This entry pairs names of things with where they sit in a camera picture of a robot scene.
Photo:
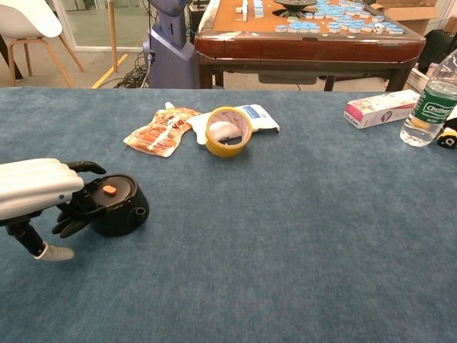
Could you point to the pink white carton box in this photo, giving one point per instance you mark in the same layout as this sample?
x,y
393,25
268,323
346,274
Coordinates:
x,y
375,110

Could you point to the white tissue packet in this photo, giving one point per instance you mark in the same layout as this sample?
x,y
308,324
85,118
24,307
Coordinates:
x,y
262,119

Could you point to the purple robot base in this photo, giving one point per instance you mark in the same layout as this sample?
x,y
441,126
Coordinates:
x,y
169,53

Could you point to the black bag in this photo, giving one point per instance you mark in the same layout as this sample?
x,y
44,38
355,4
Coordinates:
x,y
437,48

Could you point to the blue felt table cloth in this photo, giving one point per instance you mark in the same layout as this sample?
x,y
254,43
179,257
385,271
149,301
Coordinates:
x,y
271,232

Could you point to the black round dish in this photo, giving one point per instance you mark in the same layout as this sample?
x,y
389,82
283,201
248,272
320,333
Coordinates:
x,y
294,8

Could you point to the white chair wooden legs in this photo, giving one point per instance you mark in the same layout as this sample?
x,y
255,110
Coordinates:
x,y
26,19

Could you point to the yellow tape roll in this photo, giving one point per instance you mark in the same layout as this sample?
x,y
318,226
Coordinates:
x,y
223,150

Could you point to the cardboard box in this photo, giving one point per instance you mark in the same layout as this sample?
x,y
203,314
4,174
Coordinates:
x,y
410,14

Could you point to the brown mahjong table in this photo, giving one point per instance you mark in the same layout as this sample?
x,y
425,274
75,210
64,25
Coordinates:
x,y
307,48

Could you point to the stack of papers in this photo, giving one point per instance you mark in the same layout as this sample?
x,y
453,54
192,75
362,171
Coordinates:
x,y
419,78

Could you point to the clear water bottle green label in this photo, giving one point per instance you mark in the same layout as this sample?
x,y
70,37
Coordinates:
x,y
433,107

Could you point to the wooden pole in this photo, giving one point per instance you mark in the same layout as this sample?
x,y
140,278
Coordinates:
x,y
113,35

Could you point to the blue white mahjong tile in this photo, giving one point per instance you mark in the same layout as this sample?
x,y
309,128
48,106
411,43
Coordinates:
x,y
281,29

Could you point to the black round device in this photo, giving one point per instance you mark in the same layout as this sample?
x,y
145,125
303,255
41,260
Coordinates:
x,y
119,219

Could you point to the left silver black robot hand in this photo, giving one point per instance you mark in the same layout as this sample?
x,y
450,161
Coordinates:
x,y
34,186

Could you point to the orange snack pouch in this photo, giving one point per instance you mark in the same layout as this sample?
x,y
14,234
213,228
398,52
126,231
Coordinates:
x,y
157,137

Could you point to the standing white mahjong tile row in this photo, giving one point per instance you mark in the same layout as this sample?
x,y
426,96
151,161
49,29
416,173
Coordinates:
x,y
244,9

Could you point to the white dice tile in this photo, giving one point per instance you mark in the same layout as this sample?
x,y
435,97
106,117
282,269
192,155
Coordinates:
x,y
379,28

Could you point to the black yellow plush toy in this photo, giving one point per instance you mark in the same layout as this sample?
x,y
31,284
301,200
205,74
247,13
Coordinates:
x,y
449,137

